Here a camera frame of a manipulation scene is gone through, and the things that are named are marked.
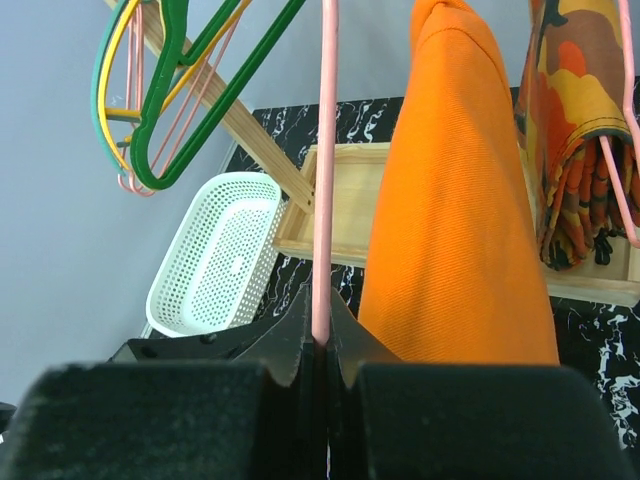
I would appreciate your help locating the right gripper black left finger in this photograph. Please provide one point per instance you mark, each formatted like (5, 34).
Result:
(245, 416)

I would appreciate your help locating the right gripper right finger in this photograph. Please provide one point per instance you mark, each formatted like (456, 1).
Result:
(395, 420)

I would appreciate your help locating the wooden clothes rack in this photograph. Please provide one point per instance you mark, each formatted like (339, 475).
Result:
(146, 61)

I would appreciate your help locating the camouflage orange trousers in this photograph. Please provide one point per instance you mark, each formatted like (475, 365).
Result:
(570, 101)

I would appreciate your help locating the teal plastic hanger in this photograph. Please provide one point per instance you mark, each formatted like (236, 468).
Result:
(127, 17)

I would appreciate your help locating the wooden tray base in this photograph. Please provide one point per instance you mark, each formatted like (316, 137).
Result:
(358, 171)

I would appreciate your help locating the white perforated plastic basket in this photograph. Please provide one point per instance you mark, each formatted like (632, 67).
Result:
(217, 267)

